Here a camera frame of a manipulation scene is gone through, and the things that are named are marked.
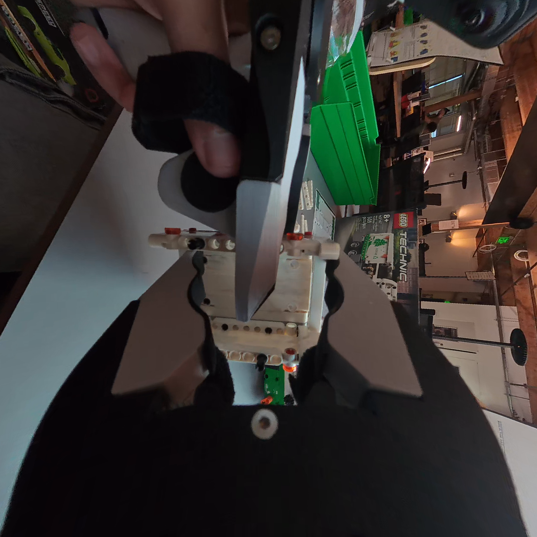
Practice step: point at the scattered white lego beams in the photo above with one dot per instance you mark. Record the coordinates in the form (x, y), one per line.
(308, 195)

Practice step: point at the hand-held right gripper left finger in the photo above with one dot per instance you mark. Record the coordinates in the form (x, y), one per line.
(163, 335)

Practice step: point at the lego truck set box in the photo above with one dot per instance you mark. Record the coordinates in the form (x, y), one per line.
(377, 243)

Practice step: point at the lego sticker sheet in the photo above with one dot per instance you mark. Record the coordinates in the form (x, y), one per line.
(324, 209)

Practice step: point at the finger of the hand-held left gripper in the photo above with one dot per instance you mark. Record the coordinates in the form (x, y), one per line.
(256, 251)

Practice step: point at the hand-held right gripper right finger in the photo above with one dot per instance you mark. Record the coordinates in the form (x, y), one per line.
(369, 340)

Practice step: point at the grey upholstered seat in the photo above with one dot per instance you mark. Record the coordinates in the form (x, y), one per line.
(33, 168)

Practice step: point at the person's left hand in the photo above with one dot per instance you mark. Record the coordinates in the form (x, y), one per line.
(188, 25)

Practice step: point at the black disc floor lamp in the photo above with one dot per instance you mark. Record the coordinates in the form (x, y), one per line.
(465, 180)
(518, 346)

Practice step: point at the black car lego box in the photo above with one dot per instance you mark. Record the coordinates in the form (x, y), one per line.
(37, 33)

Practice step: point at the white lego hopper assembly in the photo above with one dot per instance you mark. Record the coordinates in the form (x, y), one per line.
(293, 285)

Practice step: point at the green plastic bin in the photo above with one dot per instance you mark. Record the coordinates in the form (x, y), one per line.
(344, 159)

